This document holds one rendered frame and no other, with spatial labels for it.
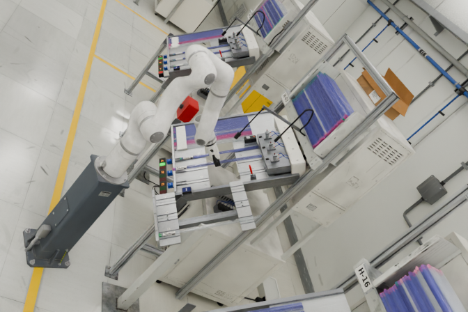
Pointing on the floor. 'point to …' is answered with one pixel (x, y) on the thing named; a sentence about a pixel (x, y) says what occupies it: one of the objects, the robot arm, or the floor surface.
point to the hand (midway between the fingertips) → (216, 161)
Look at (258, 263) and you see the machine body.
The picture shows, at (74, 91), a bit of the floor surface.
